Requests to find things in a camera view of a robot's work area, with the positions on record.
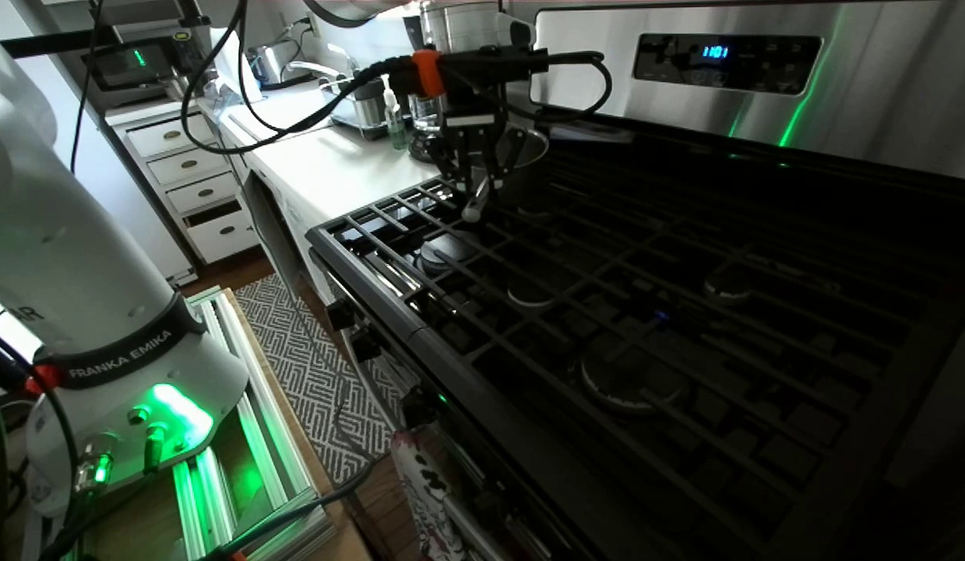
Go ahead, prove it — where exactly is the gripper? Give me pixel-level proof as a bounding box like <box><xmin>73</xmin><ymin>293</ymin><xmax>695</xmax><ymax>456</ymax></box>
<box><xmin>431</xmin><ymin>72</ymin><xmax>530</xmax><ymax>199</ymax></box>

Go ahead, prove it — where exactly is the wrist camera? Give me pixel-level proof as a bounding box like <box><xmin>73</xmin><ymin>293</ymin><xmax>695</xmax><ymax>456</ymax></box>
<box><xmin>439</xmin><ymin>44</ymin><xmax>551</xmax><ymax>79</ymax></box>

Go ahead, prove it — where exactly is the silver metal container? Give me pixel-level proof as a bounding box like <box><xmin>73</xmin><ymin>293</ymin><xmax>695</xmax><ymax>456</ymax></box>
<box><xmin>348</xmin><ymin>78</ymin><xmax>389</xmax><ymax>141</ymax></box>

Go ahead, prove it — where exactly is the black pot with silver handle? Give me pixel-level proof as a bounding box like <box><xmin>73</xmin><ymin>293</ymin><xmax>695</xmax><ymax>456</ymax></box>
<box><xmin>461</xmin><ymin>127</ymin><xmax>584</xmax><ymax>225</ymax></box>

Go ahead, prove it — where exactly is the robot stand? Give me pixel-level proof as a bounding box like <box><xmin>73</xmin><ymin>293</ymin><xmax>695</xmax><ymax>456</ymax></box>
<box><xmin>0</xmin><ymin>286</ymin><xmax>374</xmax><ymax>561</ymax></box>

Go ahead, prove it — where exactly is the stainless steel gas stove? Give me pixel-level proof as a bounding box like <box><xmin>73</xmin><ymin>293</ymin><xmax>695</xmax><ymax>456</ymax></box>
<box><xmin>305</xmin><ymin>0</ymin><xmax>965</xmax><ymax>561</ymax></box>

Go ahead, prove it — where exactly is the silver kettle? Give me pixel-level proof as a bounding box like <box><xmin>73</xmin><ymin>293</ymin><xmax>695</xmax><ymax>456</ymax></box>
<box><xmin>247</xmin><ymin>39</ymin><xmax>298</xmax><ymax>88</ymax></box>

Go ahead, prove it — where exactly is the black cable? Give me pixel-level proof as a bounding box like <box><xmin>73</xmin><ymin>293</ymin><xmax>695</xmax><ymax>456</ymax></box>
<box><xmin>200</xmin><ymin>460</ymin><xmax>375</xmax><ymax>561</ymax></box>

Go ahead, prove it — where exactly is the green soap pump bottle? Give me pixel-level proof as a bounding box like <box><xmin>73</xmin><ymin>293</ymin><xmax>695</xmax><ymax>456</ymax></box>
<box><xmin>382</xmin><ymin>75</ymin><xmax>410</xmax><ymax>151</ymax></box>

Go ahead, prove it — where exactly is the glass jar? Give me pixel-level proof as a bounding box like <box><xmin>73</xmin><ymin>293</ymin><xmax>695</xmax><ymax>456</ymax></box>
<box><xmin>407</xmin><ymin>93</ymin><xmax>450</xmax><ymax>163</ymax></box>

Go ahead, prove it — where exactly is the stove burner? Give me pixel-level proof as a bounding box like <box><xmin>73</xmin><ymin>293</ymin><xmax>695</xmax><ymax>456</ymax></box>
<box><xmin>703</xmin><ymin>267</ymin><xmax>757</xmax><ymax>303</ymax></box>
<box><xmin>578</xmin><ymin>341</ymin><xmax>687</xmax><ymax>415</ymax></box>
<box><xmin>417</xmin><ymin>231</ymin><xmax>478</xmax><ymax>275</ymax></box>
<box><xmin>505</xmin><ymin>276</ymin><xmax>562</xmax><ymax>310</ymax></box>

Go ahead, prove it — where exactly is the white kitchen counter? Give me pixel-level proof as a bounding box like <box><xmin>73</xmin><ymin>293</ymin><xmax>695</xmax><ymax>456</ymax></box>
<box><xmin>214</xmin><ymin>78</ymin><xmax>446</xmax><ymax>306</ymax></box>

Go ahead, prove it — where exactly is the patterned white dish towel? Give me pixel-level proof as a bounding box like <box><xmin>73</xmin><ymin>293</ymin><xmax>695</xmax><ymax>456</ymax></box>
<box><xmin>389</xmin><ymin>425</ymin><xmax>469</xmax><ymax>561</ymax></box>

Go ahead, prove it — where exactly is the white drawer cabinet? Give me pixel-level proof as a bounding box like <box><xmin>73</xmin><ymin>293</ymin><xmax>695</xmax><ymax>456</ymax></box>
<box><xmin>107</xmin><ymin>100</ymin><xmax>259</xmax><ymax>267</ymax></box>

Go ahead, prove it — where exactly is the grey patterned rug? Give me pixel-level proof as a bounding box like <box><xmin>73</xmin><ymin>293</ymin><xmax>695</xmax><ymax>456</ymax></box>
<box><xmin>233</xmin><ymin>273</ymin><xmax>407</xmax><ymax>489</ymax></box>

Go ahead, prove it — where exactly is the camera on mount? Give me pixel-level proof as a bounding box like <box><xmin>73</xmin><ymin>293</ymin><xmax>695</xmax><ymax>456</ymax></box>
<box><xmin>0</xmin><ymin>0</ymin><xmax>215</xmax><ymax>101</ymax></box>

